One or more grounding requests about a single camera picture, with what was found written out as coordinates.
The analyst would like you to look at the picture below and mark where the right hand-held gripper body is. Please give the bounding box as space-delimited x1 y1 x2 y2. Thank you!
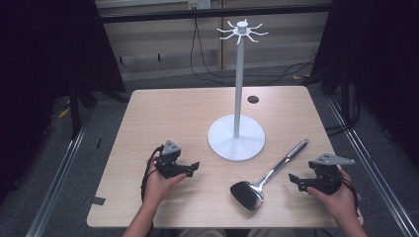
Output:
296 153 357 196

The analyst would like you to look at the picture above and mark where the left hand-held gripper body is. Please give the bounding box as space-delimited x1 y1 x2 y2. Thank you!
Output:
154 139 194 180

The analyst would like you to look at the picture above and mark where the steel spatula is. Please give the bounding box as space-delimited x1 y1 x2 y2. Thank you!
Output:
229 138 310 212

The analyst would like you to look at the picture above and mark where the white hook stand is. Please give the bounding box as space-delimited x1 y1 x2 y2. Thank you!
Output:
208 18 269 163

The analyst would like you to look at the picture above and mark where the person's left hand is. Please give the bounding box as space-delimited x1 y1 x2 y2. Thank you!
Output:
143 155 188 206

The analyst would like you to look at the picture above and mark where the person's right hand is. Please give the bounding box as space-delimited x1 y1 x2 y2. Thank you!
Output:
305 167 359 222

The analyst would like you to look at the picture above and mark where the black tape piece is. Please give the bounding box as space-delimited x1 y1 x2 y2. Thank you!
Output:
83 196 107 206

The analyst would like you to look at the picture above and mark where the black metal stand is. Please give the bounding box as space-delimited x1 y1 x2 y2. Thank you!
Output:
67 75 100 140

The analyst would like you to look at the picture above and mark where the dark curtain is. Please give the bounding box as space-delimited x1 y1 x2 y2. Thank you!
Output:
0 0 126 203
309 0 419 166

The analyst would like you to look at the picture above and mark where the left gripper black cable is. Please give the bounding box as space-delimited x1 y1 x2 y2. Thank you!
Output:
140 144 165 202

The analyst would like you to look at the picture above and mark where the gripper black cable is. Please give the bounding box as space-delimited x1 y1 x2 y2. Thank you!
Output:
335 171 360 217
140 144 165 202

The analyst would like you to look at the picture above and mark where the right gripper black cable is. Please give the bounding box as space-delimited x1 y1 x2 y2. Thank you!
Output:
335 171 360 217

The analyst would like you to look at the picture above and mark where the black floor cable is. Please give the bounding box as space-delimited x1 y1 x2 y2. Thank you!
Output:
189 18 317 87

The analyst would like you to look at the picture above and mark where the wall power socket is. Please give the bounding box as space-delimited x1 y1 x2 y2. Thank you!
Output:
187 0 211 11

